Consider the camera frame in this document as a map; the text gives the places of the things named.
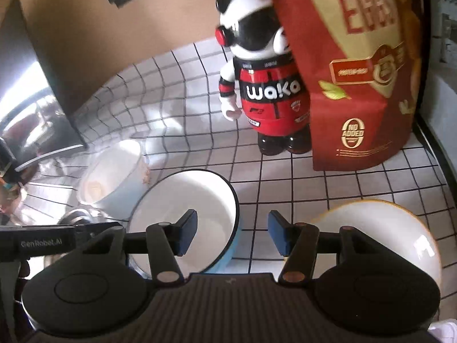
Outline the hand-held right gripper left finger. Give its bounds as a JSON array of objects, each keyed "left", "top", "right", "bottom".
[{"left": 81, "top": 209, "right": 199, "bottom": 287}]

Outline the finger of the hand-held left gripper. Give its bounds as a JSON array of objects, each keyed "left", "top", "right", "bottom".
[{"left": 73, "top": 221, "right": 124, "bottom": 244}]

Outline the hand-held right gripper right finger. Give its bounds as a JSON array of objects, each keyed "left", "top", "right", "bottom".
[{"left": 268, "top": 210, "right": 384, "bottom": 287}]

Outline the metal bowl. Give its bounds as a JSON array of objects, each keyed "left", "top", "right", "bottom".
[{"left": 59, "top": 208, "right": 108, "bottom": 226}]

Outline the blue bowl with black rim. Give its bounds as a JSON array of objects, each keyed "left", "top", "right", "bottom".
[{"left": 127, "top": 169, "right": 240, "bottom": 280}]

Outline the white printed paper bowl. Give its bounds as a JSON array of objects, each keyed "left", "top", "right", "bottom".
[{"left": 77, "top": 139, "right": 152, "bottom": 221}]

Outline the black glossy object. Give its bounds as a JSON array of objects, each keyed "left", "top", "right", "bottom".
[{"left": 0, "top": 139, "right": 23, "bottom": 184}]

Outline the panda figurine in red suit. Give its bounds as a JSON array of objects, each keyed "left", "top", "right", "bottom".
[{"left": 214, "top": 0, "right": 312, "bottom": 156}]

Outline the white gridded tablecloth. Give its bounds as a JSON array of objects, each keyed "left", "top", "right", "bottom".
[{"left": 21, "top": 41, "right": 448, "bottom": 294}]

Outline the red snack bag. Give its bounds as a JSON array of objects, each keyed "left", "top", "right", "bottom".
[{"left": 262, "top": 0, "right": 429, "bottom": 172}]

